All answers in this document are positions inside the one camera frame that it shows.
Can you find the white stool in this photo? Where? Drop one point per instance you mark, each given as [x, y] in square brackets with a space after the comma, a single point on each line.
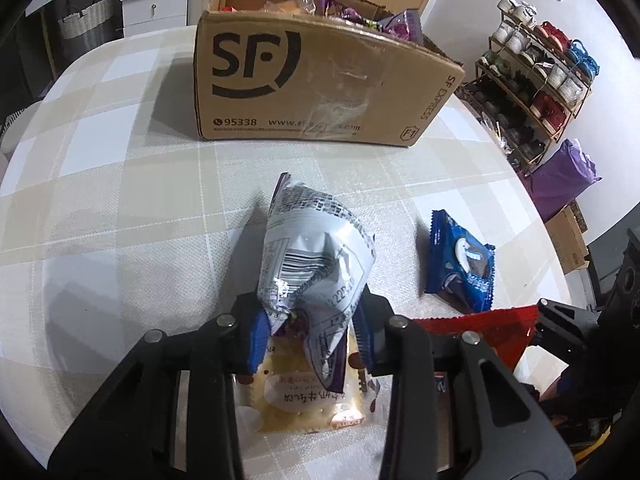
[20, 127]

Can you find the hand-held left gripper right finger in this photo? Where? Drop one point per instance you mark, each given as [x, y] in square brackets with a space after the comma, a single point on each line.
[364, 340]

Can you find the woven basket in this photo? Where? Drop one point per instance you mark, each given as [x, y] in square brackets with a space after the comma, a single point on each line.
[85, 20]

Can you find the silver snack packet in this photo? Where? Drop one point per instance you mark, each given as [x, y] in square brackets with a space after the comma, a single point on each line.
[310, 245]

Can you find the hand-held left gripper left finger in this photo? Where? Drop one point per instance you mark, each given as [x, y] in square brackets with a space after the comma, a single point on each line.
[257, 340]

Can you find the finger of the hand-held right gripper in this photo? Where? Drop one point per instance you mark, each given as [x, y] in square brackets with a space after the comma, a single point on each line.
[565, 312]
[555, 342]

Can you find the blue cookie packet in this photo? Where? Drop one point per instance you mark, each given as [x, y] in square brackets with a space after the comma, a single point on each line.
[460, 260]

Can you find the purple snack packet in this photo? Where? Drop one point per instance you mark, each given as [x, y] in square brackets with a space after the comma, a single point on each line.
[400, 25]

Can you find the wooden shoe rack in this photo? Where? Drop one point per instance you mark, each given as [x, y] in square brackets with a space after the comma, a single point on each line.
[555, 132]

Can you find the small cardboard box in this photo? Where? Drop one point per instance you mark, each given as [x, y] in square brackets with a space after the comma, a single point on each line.
[567, 240]

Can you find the red chip bag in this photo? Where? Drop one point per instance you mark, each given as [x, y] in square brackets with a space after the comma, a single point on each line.
[500, 330]

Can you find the purple bag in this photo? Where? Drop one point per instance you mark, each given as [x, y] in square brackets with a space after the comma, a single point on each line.
[560, 180]

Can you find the clear cracker packet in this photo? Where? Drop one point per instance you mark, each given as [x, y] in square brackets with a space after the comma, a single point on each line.
[295, 400]

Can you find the clear plastic bag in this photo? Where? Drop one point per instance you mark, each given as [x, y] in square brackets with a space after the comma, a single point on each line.
[497, 135]

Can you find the large cardboard box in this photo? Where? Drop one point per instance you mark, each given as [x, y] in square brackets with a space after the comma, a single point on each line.
[325, 85]

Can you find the rows of shoes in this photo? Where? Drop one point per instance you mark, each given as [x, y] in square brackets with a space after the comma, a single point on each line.
[550, 75]

